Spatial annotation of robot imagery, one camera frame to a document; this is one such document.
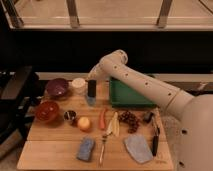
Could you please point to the wooden cutting board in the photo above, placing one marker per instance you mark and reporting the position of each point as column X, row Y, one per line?
column 53, row 147

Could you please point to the metal fork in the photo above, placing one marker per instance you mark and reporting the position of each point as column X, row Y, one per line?
column 104, row 140

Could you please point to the blue sponge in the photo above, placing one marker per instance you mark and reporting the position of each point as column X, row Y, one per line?
column 85, row 149

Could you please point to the yellow orange ball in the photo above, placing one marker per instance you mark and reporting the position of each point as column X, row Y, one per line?
column 84, row 123

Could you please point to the blue grey cloth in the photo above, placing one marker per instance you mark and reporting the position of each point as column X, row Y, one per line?
column 137, row 147

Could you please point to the small metal cup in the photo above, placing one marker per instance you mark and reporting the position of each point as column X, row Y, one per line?
column 70, row 116

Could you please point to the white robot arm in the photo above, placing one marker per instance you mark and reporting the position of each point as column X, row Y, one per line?
column 194, row 112

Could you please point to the orange carrot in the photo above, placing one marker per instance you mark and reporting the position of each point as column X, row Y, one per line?
column 102, row 123

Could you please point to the purple bowl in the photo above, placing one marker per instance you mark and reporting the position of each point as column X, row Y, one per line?
column 57, row 87

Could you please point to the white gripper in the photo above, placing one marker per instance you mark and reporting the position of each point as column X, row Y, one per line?
column 96, row 73

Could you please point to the white small cup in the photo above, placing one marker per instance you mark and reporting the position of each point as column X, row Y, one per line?
column 78, row 83

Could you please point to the black chair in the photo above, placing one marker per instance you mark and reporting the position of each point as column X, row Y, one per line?
column 18, row 91

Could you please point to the bunch of brown grapes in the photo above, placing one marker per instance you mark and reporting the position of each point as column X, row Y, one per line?
column 131, row 120

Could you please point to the red bowl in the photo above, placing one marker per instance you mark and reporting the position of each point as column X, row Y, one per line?
column 47, row 111

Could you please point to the green tray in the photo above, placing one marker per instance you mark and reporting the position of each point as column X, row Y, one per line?
column 121, row 95

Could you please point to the black handled knife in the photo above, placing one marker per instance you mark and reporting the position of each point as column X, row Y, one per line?
column 155, row 137

